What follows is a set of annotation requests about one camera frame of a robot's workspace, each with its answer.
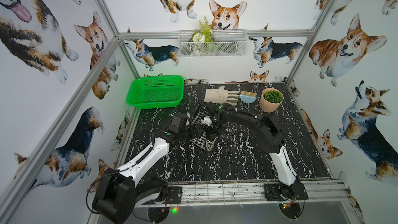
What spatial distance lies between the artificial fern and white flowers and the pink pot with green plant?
49 centimetres

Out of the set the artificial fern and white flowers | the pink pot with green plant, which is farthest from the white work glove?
the artificial fern and white flowers

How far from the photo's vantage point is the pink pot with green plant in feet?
3.26

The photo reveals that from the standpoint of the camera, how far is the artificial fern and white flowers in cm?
81

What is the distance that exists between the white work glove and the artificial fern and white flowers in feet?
1.17

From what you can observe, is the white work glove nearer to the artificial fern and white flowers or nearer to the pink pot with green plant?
the pink pot with green plant

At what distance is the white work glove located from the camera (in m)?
1.12

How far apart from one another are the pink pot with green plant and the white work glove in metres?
0.18
